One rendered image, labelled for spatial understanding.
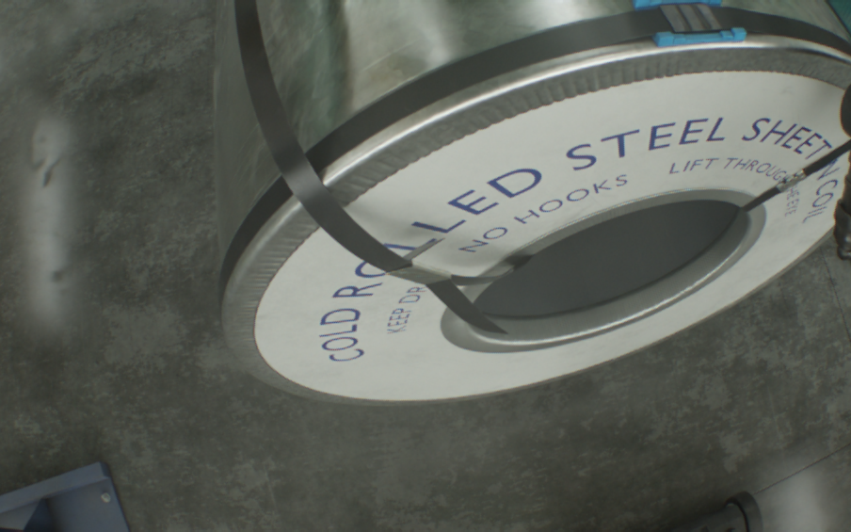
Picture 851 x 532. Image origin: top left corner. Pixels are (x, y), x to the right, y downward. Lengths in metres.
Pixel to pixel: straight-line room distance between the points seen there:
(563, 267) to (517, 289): 0.11
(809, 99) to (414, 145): 0.48
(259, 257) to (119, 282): 1.46
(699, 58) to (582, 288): 0.83
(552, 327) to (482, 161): 0.69
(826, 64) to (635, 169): 0.30
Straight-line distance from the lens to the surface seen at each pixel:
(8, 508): 2.30
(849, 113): 0.73
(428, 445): 1.84
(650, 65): 0.63
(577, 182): 0.79
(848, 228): 0.79
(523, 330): 1.31
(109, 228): 2.32
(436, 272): 0.76
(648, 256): 1.41
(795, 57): 0.74
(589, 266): 1.42
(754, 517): 1.79
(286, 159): 0.69
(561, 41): 0.62
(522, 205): 0.80
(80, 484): 2.10
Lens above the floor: 1.81
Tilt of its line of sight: 68 degrees down
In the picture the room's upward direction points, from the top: 5 degrees counter-clockwise
